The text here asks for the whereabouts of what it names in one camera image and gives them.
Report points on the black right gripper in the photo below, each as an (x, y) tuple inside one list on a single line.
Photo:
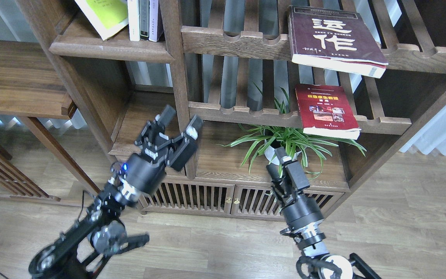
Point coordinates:
[(301, 213)]

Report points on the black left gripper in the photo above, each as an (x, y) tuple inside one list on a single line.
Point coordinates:
[(143, 172)]

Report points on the red paperback book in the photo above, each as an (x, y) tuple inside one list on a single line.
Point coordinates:
[(325, 111)]

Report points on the yellow green book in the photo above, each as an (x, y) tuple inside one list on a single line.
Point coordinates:
[(108, 17)]

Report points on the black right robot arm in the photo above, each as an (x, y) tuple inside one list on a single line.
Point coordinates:
[(316, 262)]

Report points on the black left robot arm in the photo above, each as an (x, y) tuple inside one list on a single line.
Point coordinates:
[(84, 250)]

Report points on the white plant pot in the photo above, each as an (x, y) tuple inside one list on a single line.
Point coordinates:
[(270, 152)]

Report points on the green spider plant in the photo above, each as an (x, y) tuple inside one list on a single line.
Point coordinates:
[(315, 149)]

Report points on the wooden bookshelf unit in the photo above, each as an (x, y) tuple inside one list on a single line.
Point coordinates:
[(229, 62)]

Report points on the lilac upright book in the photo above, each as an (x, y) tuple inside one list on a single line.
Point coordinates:
[(155, 24)]

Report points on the dark grey upright book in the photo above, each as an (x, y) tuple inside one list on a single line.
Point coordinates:
[(144, 19)]

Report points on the white upright book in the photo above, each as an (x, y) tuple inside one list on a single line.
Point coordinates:
[(133, 8)]

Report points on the dark maroon large book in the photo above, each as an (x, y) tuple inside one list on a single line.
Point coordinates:
[(334, 39)]

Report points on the wooden side table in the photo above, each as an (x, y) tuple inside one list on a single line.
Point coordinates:
[(30, 89)]

